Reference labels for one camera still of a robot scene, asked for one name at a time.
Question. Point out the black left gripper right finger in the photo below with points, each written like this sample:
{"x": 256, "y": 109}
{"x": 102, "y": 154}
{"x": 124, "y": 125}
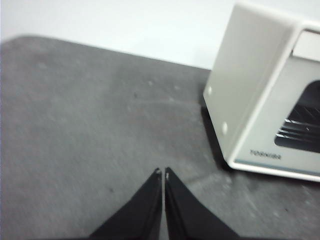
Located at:
{"x": 185, "y": 215}

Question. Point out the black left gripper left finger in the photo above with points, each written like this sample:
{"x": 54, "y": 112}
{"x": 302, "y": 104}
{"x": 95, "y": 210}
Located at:
{"x": 140, "y": 212}

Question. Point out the cream toaster oven housing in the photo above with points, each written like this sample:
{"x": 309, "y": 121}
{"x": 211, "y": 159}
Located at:
{"x": 240, "y": 75}

